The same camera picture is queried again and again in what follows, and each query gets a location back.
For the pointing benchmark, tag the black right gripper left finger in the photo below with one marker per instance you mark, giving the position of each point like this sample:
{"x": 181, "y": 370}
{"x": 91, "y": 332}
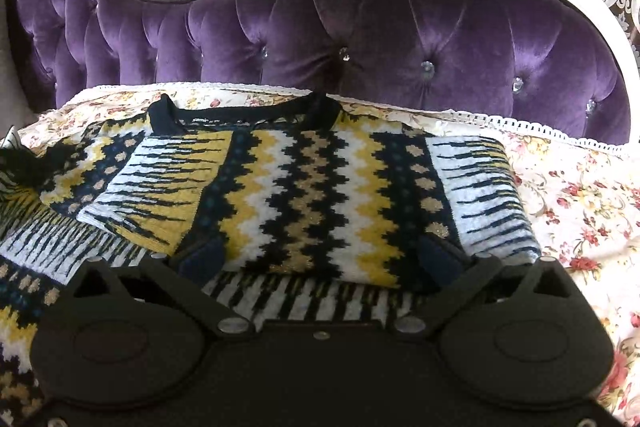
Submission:
{"x": 182, "y": 278}

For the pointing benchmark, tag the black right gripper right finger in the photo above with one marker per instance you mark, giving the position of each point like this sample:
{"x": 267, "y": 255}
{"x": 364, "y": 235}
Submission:
{"x": 459, "y": 278}

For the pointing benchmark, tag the grey pillow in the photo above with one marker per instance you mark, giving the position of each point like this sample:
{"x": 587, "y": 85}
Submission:
{"x": 14, "y": 109}

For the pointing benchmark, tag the yellow navy patterned knit sweater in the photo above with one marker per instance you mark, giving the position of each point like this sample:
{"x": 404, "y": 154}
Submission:
{"x": 298, "y": 191}

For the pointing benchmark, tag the floral bedspread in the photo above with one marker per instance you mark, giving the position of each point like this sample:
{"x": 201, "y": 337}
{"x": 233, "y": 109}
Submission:
{"x": 582, "y": 198}

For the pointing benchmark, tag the purple tufted white-framed headboard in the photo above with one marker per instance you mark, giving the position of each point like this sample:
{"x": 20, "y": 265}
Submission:
{"x": 539, "y": 61}

